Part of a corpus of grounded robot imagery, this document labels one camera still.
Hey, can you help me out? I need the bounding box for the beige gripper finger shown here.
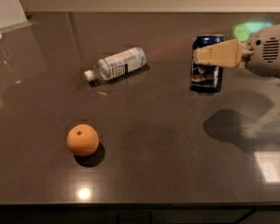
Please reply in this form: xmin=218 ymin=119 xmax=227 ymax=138
xmin=193 ymin=39 xmax=251 ymax=68

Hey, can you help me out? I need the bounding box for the blue pepsi can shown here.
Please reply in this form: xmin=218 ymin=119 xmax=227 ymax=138
xmin=189 ymin=35 xmax=224 ymax=94

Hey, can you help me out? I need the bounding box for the clear plastic water bottle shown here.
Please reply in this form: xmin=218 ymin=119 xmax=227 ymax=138
xmin=84 ymin=47 xmax=147 ymax=82

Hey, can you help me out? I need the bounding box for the orange fruit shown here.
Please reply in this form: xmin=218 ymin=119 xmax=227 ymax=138
xmin=66 ymin=124 xmax=99 ymax=157

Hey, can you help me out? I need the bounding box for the white slanted board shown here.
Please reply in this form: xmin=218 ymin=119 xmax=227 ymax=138
xmin=0 ymin=0 xmax=28 ymax=28

